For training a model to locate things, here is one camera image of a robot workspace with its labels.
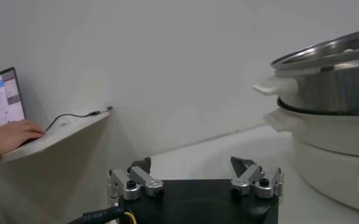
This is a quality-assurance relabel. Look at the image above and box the black desk cable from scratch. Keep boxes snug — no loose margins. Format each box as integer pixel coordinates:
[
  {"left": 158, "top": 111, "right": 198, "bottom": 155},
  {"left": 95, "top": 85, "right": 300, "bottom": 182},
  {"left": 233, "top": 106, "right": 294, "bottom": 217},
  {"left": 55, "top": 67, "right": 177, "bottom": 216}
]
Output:
[{"left": 44, "top": 106, "right": 113, "bottom": 132}]

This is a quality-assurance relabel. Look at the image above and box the bare person hand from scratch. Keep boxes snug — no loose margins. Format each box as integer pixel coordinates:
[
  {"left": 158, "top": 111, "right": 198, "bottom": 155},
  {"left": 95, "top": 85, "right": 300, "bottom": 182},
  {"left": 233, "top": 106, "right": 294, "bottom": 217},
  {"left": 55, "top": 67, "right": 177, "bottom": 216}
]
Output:
[{"left": 0, "top": 119, "right": 46, "bottom": 162}]

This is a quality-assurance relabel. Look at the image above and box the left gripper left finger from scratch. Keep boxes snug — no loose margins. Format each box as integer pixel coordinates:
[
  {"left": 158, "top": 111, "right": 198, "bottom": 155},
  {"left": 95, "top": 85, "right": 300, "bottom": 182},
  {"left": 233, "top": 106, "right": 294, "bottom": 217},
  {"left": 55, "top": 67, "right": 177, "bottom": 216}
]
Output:
[{"left": 107, "top": 157, "right": 165, "bottom": 208}]

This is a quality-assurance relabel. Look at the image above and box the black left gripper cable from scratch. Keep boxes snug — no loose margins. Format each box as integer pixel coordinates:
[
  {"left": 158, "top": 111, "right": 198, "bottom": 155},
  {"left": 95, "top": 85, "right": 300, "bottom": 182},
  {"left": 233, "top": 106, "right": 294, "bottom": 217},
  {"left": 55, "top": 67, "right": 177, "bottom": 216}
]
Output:
[{"left": 66, "top": 206, "right": 137, "bottom": 224}]

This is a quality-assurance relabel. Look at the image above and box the cream electric cooker pot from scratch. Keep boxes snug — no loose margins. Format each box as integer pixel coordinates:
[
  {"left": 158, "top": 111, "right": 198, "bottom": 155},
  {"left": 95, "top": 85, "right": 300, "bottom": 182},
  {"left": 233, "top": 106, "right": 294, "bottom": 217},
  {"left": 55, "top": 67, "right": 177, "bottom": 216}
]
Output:
[{"left": 263, "top": 106, "right": 359, "bottom": 215}]

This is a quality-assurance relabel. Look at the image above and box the white side desk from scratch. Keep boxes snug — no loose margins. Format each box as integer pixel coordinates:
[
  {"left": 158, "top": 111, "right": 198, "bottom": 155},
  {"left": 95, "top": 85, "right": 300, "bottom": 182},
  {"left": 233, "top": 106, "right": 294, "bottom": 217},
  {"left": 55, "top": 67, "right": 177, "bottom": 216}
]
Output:
[{"left": 0, "top": 109, "right": 112, "bottom": 224}]

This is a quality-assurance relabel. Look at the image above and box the stainless steel steamer basket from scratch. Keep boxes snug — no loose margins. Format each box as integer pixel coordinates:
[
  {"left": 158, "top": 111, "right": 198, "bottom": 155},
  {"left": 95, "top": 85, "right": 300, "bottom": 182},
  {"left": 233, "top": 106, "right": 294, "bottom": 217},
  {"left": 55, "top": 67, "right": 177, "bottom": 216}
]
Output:
[{"left": 252, "top": 26, "right": 359, "bottom": 116}]

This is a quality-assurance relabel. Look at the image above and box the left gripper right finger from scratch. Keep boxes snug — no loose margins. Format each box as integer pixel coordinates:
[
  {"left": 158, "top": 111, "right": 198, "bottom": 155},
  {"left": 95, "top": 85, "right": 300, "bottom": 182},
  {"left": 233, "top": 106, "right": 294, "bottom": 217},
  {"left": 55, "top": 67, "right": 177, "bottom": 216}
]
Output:
[{"left": 230, "top": 156, "right": 285, "bottom": 200}]

